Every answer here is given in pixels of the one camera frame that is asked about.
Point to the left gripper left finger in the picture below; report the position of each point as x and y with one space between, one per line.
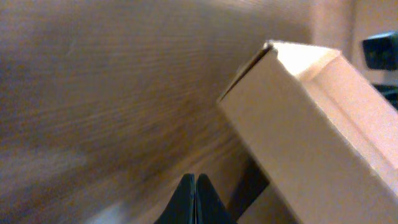
181 207

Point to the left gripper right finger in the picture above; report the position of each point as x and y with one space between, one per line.
209 208

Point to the cardboard box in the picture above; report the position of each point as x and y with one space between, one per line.
325 137

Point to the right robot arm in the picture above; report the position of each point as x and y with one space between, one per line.
380 53

